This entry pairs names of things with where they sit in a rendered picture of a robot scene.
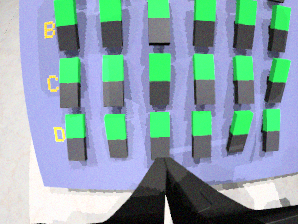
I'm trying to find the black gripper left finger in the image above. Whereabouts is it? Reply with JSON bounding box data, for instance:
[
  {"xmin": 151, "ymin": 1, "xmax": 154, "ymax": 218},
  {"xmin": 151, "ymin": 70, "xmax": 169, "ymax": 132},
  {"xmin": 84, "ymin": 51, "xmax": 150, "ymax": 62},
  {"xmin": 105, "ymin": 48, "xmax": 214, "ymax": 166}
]
[{"xmin": 96, "ymin": 157, "xmax": 168, "ymax": 224}]

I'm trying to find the blue switch panel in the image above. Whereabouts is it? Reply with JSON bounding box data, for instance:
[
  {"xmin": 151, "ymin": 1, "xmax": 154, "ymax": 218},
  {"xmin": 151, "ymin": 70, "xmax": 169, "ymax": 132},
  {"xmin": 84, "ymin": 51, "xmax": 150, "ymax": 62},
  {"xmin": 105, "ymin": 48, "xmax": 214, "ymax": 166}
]
[{"xmin": 19, "ymin": 0, "xmax": 298, "ymax": 190}]

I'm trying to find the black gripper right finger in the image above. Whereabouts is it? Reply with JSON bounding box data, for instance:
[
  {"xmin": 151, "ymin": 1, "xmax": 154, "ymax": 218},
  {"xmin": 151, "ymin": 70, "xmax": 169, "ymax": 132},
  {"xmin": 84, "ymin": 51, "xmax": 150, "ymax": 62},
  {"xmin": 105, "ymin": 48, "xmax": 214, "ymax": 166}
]
[{"xmin": 164, "ymin": 157, "xmax": 298, "ymax": 224}]

